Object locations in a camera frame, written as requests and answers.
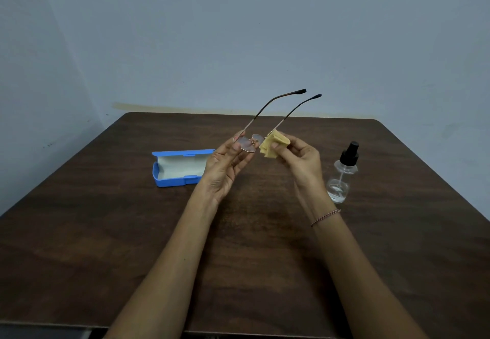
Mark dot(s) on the person's right hand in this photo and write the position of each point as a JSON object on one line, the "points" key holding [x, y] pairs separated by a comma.
{"points": [[304, 162]]}

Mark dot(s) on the person's left hand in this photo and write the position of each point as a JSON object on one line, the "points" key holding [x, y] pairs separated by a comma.
{"points": [[218, 172]]}

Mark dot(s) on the person's left middle finger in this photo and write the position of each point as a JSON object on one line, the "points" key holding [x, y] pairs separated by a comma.
{"points": [[245, 158]]}

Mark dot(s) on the person's left thumb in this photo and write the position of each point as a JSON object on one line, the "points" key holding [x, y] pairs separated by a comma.
{"points": [[227, 144]]}

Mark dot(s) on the person's right thumb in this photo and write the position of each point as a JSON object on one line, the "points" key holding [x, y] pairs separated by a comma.
{"points": [[281, 152]]}

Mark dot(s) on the yellow cleaning cloth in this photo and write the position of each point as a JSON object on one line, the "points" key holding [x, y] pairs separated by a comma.
{"points": [[272, 146]]}

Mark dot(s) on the thin metal frame eyeglasses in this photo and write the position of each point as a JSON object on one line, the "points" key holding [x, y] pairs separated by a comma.
{"points": [[268, 124]]}

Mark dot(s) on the person's left forearm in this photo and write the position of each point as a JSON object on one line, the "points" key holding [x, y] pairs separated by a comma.
{"points": [[172, 266]]}

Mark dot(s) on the person's right forearm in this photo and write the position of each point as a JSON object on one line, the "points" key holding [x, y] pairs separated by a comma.
{"points": [[363, 270]]}

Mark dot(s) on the blue eyeglasses case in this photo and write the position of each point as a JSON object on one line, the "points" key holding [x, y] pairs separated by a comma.
{"points": [[180, 167]]}

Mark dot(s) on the clear spray bottle black cap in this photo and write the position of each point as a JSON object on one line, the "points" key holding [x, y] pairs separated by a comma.
{"points": [[342, 176]]}

